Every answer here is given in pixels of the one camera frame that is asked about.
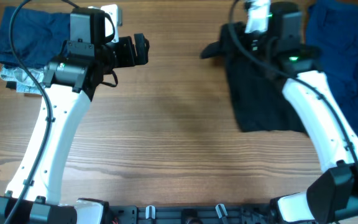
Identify black polo shirt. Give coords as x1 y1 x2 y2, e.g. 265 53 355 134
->
224 23 307 134

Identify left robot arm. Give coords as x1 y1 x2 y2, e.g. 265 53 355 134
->
0 4 150 223

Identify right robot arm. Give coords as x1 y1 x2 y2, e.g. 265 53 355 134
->
227 1 358 223

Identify folded navy blue garment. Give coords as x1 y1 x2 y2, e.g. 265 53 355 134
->
0 6 70 68

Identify folded light grey garment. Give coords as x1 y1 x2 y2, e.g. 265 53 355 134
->
0 65 41 95

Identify blue shirt unfolded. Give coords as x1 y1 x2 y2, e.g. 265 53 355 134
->
306 0 358 136

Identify folded black garment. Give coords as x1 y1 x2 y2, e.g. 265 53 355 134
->
6 81 17 90

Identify right black cable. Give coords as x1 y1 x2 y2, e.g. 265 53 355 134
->
227 0 358 224

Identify black cable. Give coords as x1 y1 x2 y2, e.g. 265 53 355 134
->
7 0 83 224
227 0 358 224

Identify left black cable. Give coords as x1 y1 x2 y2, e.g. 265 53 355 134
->
7 0 83 224

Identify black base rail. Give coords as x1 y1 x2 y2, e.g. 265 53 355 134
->
110 203 269 224

